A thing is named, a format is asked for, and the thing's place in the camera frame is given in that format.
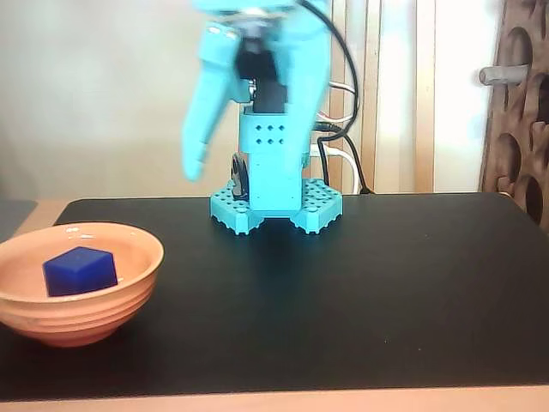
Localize orange ceramic bowl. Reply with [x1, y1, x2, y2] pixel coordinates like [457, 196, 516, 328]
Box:
[0, 221, 166, 348]

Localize beige wooden window frame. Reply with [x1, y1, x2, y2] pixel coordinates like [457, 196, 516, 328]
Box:
[359, 0, 437, 193]

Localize cyan robot arm with base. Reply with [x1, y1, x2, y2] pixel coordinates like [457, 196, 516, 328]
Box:
[209, 76, 344, 236]

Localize thin white and red wires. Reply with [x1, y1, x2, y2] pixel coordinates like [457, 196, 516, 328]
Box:
[328, 79, 357, 124]

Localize carved brown wooden panel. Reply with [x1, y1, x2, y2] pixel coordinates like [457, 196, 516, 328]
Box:
[478, 0, 549, 227]

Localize white cable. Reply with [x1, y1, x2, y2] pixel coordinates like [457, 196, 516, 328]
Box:
[308, 143, 364, 193]

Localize black table mat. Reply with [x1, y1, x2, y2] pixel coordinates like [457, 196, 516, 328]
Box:
[0, 191, 549, 392]

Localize cyan gripper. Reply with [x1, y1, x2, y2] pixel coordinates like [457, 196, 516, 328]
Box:
[181, 0, 332, 182]

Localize black looped cable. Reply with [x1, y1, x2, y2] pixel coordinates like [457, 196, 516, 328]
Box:
[316, 130, 377, 194]

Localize grey cylindrical handle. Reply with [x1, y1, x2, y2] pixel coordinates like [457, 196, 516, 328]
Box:
[477, 65, 529, 86]

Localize blue cube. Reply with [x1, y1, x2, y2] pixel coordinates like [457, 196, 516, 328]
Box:
[42, 245, 119, 298]

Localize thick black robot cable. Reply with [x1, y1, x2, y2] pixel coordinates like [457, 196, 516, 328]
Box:
[298, 0, 360, 135]

